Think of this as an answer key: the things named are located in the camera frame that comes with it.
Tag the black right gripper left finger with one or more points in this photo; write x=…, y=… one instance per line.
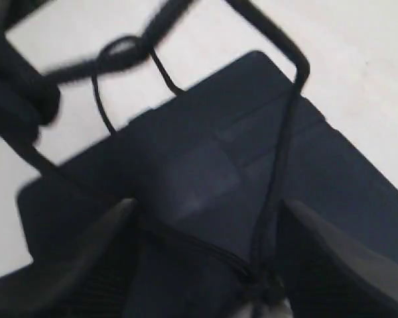
x=87, y=277

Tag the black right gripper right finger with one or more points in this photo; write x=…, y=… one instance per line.
x=327, y=273

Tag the black plastic case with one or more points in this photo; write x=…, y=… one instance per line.
x=209, y=171

